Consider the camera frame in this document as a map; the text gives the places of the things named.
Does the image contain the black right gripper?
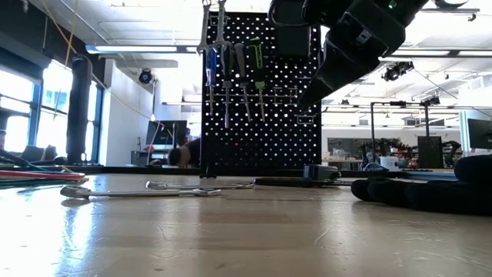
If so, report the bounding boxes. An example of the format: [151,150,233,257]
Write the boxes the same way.
[298,0,407,112]

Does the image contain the green black Craftsman screwdriver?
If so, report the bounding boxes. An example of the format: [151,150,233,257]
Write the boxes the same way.
[249,36,267,122]

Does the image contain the dark grey handled screwdriver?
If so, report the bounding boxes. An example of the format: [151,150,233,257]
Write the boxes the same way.
[221,41,234,129]

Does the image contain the blue handled screwdriver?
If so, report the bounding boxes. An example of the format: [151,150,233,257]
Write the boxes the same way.
[205,48,218,116]

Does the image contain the silver combination wrench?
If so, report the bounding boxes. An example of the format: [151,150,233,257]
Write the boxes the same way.
[145,180,256,191]
[59,185,223,199]
[212,0,228,51]
[196,0,212,55]

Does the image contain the black pegboard bin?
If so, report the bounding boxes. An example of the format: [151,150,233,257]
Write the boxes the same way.
[274,0,312,58]

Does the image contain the black metal pegboard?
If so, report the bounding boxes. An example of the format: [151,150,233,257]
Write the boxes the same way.
[201,11,323,177]

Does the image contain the fluorescent light fixture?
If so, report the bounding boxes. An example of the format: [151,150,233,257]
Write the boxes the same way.
[391,48,492,58]
[85,44,199,55]

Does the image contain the white box device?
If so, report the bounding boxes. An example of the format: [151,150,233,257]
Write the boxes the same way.
[379,155,400,172]

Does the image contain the black mesh computer case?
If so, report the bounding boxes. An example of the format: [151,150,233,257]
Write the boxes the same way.
[417,135,444,169]

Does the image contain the blue metal beam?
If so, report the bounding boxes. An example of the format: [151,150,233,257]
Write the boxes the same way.
[401,170,458,182]

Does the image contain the black computer monitor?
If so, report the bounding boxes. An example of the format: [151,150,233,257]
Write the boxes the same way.
[467,118,492,150]
[145,119,188,147]

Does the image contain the person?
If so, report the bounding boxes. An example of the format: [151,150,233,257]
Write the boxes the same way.
[168,137,203,169]

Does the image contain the black padded column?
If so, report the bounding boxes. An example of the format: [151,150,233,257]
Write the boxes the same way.
[66,55,94,165]

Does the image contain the wire screwdriver holder rack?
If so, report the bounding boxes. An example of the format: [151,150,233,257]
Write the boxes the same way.
[207,83,300,104]

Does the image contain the black ceiling mounted camera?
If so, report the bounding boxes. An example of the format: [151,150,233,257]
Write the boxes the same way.
[381,60,416,82]

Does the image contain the black looped gripper cable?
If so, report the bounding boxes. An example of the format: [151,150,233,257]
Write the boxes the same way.
[268,0,308,28]

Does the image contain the black camera on pole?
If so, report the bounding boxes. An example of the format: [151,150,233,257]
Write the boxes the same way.
[420,95,442,138]

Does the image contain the round black ceiling camera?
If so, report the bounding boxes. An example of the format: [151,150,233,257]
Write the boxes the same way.
[138,68,155,85]

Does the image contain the black aluminium frame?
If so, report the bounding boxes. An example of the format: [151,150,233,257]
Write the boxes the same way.
[0,164,203,176]

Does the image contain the red cable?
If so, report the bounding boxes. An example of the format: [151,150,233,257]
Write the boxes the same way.
[0,170,86,181]

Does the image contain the green cable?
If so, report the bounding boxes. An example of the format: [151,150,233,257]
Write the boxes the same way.
[0,179,89,189]

